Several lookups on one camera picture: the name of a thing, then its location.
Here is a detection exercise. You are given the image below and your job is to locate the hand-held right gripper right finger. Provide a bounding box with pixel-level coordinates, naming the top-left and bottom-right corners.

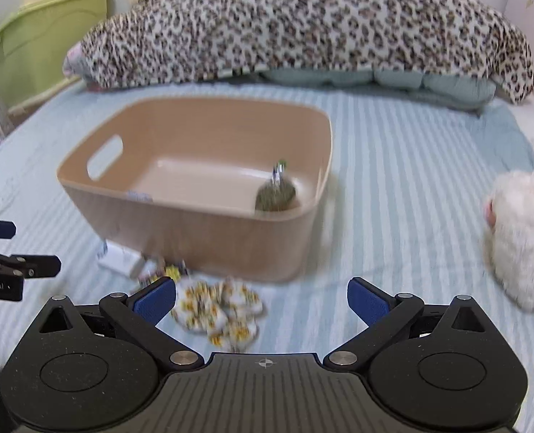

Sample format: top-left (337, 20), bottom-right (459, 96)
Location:
top-left (323, 276), bottom-right (498, 373)

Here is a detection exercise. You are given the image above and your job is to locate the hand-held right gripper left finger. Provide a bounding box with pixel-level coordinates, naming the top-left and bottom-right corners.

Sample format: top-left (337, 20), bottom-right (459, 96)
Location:
top-left (36, 276), bottom-right (205, 373)

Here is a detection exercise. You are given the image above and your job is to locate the white floral cloth pouch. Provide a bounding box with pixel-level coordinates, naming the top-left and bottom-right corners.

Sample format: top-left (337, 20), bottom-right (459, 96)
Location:
top-left (171, 277), bottom-right (266, 353)

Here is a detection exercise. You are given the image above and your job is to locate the beige wood-look storage basket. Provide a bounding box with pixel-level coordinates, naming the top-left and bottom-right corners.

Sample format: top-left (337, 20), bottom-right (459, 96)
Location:
top-left (56, 96), bottom-right (334, 284)

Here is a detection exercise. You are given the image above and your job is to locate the small colourful packet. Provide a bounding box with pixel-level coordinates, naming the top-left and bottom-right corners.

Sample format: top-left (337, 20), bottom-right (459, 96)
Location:
top-left (138, 259), bottom-right (190, 286)

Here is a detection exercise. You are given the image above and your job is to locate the small white box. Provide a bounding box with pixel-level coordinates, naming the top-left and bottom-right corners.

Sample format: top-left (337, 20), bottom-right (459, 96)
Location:
top-left (96, 241), bottom-right (144, 279)

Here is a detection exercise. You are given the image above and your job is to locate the striped pale blue bed sheet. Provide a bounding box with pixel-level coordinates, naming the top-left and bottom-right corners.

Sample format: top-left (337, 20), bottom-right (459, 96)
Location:
top-left (0, 71), bottom-right (534, 433)

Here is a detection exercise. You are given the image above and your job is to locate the white fluffy plush toy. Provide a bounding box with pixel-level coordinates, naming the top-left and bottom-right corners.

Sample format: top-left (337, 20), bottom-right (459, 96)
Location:
top-left (482, 164), bottom-right (534, 312)

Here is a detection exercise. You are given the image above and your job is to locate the pink cloth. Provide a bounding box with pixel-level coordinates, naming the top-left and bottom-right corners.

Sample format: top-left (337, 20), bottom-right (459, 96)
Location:
top-left (63, 47), bottom-right (88, 78)

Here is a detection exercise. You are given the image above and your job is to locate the green plastic storage box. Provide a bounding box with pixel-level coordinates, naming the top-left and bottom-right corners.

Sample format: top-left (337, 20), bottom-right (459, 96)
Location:
top-left (0, 0), bottom-right (110, 114)

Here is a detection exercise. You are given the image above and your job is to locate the pale green quilt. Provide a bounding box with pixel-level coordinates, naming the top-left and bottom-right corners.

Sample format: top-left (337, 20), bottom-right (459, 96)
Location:
top-left (233, 68), bottom-right (498, 113)

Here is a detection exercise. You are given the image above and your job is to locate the leopard print blanket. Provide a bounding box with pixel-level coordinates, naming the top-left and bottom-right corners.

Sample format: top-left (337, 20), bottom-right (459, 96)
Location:
top-left (63, 0), bottom-right (534, 105)

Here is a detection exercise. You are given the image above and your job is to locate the green drawstring pouch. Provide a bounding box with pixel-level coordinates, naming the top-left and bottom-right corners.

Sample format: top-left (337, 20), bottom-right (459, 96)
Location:
top-left (253, 159), bottom-right (300, 213)

